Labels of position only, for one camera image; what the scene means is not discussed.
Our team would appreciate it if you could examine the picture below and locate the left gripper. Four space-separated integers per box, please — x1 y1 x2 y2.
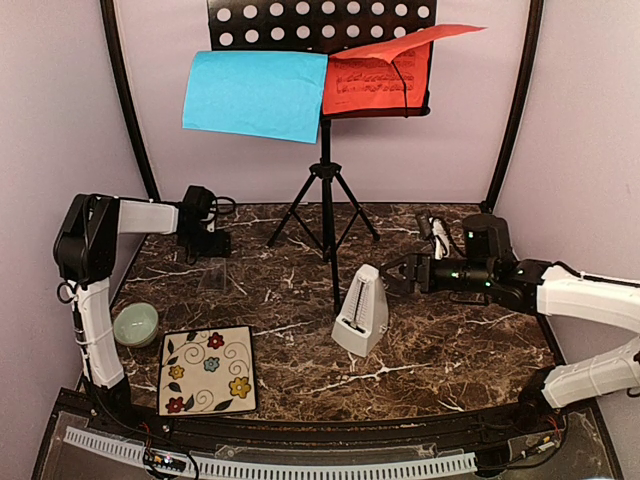
181 224 232 258

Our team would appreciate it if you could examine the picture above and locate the clear metronome front cover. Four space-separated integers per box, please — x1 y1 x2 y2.
198 258 229 293

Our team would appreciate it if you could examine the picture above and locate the white metronome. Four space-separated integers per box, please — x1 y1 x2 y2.
332 264 389 357

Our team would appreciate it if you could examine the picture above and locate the blue sheet music page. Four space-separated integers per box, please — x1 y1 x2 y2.
182 51 328 144

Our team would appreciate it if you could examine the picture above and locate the red sheet music page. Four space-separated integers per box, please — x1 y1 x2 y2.
322 24 482 116

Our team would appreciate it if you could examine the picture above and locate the black music stand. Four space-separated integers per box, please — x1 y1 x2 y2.
207 0 437 311

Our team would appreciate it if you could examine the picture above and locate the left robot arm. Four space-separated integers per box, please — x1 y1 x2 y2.
53 185 235 392

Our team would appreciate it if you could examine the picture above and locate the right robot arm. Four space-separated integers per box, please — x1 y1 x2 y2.
380 213 639 434

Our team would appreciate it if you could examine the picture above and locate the green ceramic bowl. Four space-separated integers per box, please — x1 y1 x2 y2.
113 302 159 348

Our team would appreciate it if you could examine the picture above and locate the square floral plate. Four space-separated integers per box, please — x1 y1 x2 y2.
157 325 258 417

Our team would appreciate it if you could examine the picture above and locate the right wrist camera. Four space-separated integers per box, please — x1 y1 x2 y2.
416 213 451 260

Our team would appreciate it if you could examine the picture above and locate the white cable duct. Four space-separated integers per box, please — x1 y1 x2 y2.
64 427 477 479

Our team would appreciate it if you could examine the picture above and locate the left black frame post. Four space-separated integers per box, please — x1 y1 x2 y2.
99 0 161 201

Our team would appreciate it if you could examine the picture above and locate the black frame post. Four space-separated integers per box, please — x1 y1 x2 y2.
480 0 545 213
99 0 161 201

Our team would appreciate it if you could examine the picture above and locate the right black frame post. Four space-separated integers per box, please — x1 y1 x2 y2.
480 0 545 213

